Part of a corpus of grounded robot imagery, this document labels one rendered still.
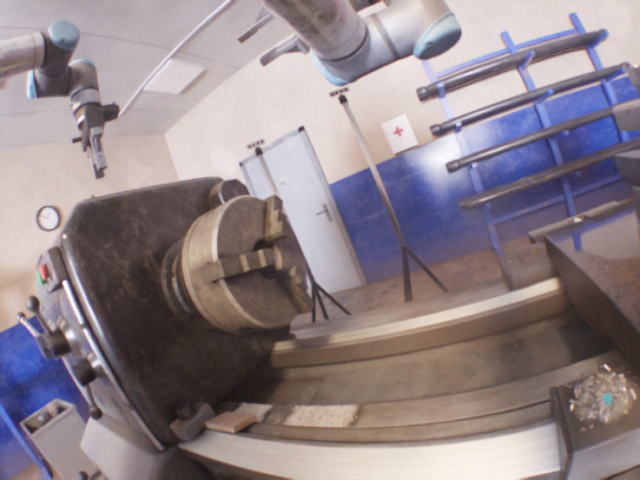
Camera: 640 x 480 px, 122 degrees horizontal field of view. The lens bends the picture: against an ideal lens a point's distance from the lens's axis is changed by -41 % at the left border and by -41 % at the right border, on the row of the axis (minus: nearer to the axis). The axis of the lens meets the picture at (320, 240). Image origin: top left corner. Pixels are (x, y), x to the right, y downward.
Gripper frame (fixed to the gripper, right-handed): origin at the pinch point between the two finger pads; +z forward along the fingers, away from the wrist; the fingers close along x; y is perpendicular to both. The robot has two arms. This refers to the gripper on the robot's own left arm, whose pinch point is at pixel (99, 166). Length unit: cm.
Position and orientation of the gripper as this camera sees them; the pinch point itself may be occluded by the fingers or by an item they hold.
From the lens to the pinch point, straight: 84.3
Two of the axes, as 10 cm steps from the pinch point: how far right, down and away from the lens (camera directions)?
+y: -5.8, 3.3, -7.4
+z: 3.8, 9.2, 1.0
